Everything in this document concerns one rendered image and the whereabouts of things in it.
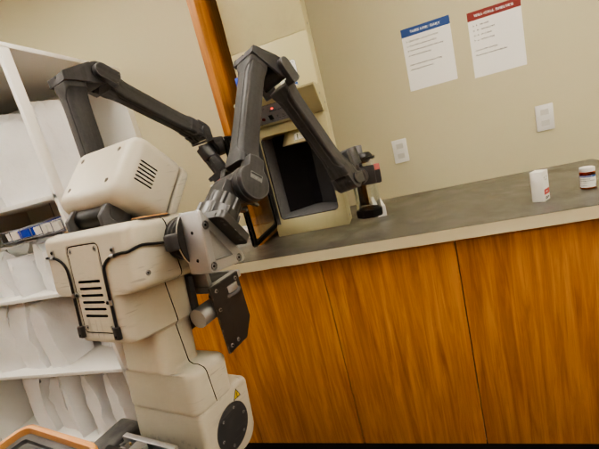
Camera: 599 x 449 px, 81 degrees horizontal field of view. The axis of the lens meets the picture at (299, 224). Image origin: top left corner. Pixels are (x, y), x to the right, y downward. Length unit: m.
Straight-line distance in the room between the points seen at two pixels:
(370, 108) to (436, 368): 1.20
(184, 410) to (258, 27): 1.31
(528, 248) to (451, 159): 0.74
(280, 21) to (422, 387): 1.46
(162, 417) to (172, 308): 0.26
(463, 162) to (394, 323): 0.92
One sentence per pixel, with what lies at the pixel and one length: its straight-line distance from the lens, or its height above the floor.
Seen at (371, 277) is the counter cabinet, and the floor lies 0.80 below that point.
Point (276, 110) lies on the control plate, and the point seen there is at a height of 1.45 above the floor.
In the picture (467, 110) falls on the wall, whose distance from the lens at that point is 1.89.
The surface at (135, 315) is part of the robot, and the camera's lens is 0.74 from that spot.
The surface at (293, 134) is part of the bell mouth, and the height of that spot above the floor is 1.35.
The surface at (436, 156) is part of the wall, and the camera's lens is 1.87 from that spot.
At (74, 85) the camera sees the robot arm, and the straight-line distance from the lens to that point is 1.10.
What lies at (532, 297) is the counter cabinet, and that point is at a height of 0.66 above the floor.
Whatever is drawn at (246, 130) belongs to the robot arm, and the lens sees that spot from 0.80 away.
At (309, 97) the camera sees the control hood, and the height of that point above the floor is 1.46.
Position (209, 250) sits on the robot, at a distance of 0.63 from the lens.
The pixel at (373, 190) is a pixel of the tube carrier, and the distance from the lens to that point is 1.32.
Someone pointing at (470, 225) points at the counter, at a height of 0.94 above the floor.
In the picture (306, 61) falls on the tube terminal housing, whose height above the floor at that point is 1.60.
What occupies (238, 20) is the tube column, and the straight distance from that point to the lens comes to 1.59.
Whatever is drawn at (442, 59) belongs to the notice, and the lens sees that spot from 1.89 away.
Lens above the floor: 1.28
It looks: 12 degrees down
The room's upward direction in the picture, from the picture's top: 14 degrees counter-clockwise
